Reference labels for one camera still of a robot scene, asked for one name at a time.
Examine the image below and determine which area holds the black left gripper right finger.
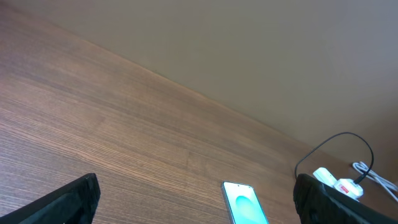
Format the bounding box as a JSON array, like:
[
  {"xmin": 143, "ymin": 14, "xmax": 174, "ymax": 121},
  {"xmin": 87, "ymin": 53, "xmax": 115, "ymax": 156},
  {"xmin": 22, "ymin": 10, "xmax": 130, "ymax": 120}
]
[{"xmin": 294, "ymin": 174, "xmax": 397, "ymax": 224}]

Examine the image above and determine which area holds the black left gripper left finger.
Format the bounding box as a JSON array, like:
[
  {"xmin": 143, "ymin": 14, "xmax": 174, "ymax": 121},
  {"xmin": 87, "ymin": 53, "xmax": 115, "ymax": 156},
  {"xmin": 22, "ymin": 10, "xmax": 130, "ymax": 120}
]
[{"xmin": 1, "ymin": 173, "xmax": 101, "ymax": 224}]

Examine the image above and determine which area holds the black USB charging cable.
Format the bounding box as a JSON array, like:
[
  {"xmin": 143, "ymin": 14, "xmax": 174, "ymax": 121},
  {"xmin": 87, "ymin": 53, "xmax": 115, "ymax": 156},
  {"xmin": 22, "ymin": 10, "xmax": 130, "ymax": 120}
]
[{"xmin": 294, "ymin": 131, "xmax": 375, "ymax": 185}]

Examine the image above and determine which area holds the Galaxy smartphone cyan screen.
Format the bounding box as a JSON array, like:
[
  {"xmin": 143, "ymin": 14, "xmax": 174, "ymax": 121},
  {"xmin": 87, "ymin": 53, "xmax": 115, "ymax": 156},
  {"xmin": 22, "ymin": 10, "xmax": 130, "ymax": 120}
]
[{"xmin": 221, "ymin": 182, "xmax": 269, "ymax": 224}]

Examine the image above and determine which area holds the white power strip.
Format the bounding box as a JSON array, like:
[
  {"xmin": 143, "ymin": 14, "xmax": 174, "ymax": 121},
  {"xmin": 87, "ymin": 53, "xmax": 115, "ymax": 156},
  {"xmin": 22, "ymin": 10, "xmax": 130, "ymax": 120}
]
[{"xmin": 313, "ymin": 167, "xmax": 364, "ymax": 201}]

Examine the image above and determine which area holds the white power strip cord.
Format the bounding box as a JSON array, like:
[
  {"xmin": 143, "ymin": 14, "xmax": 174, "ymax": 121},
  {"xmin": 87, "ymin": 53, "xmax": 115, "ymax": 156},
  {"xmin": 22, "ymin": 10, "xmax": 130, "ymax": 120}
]
[{"xmin": 352, "ymin": 161, "xmax": 398, "ymax": 203}]

